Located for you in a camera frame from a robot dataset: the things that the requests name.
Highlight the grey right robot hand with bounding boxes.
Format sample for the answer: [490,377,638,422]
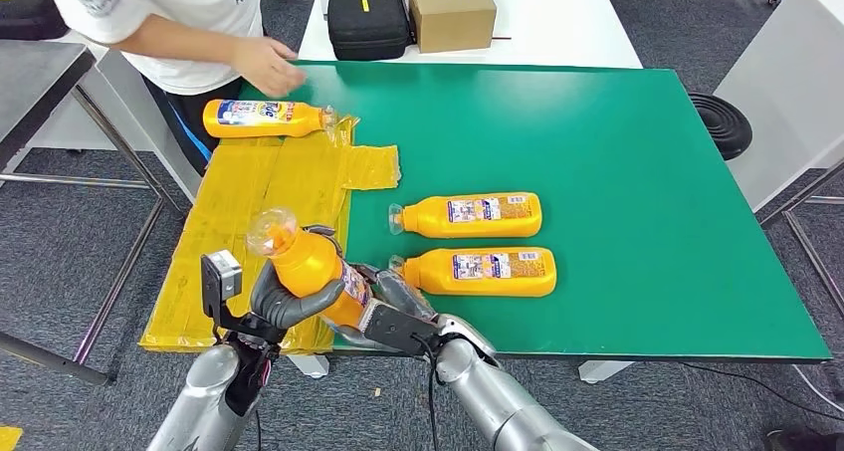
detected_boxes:
[325,263,440,353]

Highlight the person's right hand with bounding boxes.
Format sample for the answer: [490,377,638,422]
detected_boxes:
[230,35,308,99]

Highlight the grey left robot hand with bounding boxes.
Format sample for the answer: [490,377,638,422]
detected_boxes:
[249,223,347,334]

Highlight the orange detergent bottle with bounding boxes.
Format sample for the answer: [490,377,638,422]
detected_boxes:
[387,191,544,240]
[387,246,558,299]
[202,98,337,139]
[245,207,374,331]

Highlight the white table foot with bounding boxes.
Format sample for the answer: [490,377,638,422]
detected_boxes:
[578,360,634,384]
[287,353,331,381]

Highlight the black carrying case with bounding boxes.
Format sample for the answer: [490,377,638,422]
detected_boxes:
[0,0,71,42]
[326,0,414,63]

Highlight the yellow plastic sheet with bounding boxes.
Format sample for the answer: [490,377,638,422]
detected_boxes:
[138,114,401,357]

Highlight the white bench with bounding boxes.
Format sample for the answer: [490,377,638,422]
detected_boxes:
[95,49,206,205]

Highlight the brown cardboard box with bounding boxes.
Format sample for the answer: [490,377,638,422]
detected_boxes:
[406,0,498,56]

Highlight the green table board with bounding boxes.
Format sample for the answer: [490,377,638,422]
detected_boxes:
[220,60,832,363]

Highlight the steel table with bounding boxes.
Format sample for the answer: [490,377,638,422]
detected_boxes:
[0,39,189,390]

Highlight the white table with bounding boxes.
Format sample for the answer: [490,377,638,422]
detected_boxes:
[297,0,644,71]
[712,0,844,321]

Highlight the black floor object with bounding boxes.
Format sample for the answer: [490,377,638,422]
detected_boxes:
[764,428,844,451]

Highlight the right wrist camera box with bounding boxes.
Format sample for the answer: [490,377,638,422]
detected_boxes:
[358,299,441,357]

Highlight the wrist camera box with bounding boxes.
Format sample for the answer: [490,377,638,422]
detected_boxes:
[199,250,244,322]
[358,299,441,357]

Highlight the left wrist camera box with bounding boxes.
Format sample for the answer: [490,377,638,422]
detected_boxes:
[199,250,244,322]

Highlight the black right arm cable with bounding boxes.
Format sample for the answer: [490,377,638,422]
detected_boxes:
[408,332,444,451]

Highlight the black floor cable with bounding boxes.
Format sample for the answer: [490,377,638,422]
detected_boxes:
[679,363,844,426]

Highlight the white floor cable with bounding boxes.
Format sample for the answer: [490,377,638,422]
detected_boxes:
[789,365,844,417]

